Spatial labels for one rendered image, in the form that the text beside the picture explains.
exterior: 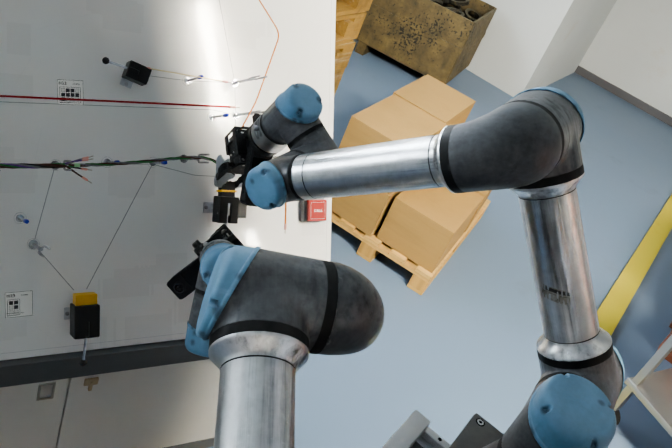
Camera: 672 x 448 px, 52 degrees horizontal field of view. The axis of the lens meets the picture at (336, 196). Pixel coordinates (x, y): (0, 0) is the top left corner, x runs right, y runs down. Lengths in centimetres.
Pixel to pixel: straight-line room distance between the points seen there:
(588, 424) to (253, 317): 51
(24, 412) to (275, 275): 98
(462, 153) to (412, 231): 241
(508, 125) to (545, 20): 531
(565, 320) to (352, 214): 238
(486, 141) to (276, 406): 43
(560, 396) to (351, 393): 183
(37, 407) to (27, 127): 61
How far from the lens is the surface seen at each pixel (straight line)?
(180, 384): 176
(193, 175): 153
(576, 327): 113
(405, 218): 331
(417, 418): 129
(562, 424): 104
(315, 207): 163
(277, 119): 123
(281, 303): 79
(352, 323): 83
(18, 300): 147
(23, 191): 145
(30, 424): 173
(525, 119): 94
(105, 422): 180
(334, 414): 273
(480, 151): 92
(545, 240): 107
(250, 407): 75
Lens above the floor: 202
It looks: 32 degrees down
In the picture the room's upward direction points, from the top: 23 degrees clockwise
